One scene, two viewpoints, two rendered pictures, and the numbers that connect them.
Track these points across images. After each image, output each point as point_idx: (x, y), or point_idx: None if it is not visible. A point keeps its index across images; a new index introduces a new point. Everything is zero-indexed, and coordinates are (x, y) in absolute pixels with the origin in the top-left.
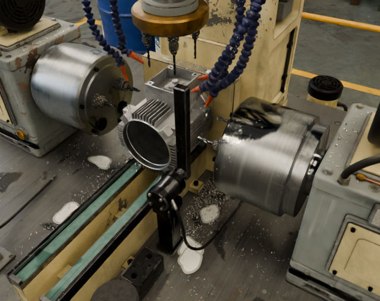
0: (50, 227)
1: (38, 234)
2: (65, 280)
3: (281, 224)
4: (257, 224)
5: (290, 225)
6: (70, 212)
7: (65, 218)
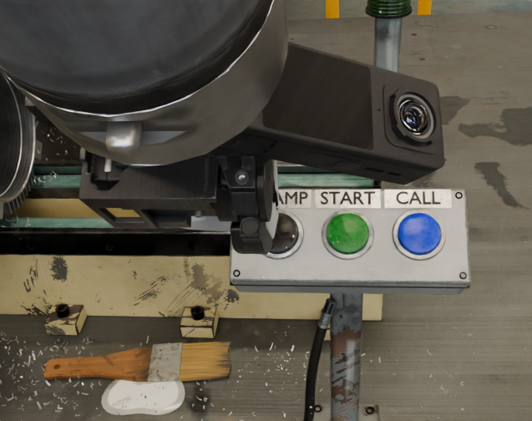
0: (202, 397)
1: (232, 407)
2: (330, 180)
3: (58, 136)
4: (66, 154)
5: (57, 130)
6: (141, 384)
7: (219, 232)
